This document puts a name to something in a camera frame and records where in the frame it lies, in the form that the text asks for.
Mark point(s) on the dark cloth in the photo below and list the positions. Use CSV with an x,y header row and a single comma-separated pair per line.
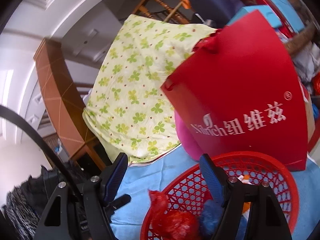
x,y
32,200

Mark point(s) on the blue knotted plastic bag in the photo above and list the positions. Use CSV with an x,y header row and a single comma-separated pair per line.
x,y
211,215

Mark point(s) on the white cardboard carton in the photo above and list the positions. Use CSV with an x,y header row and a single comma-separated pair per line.
x,y
242,178

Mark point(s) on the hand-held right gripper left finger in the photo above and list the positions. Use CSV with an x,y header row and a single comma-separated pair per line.
x,y
115,177

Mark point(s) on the pink pillow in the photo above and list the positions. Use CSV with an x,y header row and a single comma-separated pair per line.
x,y
187,140

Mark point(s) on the red plastic mesh basket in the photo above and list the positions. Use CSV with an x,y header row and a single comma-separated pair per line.
x,y
250,155

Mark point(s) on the red paper shopping bag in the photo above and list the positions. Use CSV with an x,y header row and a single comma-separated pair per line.
x,y
237,80

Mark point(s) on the wooden wardrobe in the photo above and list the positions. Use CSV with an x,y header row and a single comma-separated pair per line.
x,y
57,87

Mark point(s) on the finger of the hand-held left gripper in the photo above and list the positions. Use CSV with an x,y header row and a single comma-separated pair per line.
x,y
121,201

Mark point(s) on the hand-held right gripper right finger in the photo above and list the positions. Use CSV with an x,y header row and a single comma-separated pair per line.
x,y
211,178

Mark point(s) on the light blue blanket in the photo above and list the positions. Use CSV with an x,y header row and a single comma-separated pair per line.
x,y
142,177

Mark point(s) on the green clover print pillow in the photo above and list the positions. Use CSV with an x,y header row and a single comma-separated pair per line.
x,y
140,80

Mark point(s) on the white plastic bag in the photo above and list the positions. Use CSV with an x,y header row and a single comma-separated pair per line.
x,y
305,60

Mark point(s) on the red knotted plastic bag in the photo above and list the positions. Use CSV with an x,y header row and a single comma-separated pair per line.
x,y
175,222

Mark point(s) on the wooden chair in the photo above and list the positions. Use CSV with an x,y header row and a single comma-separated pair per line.
x,y
162,0

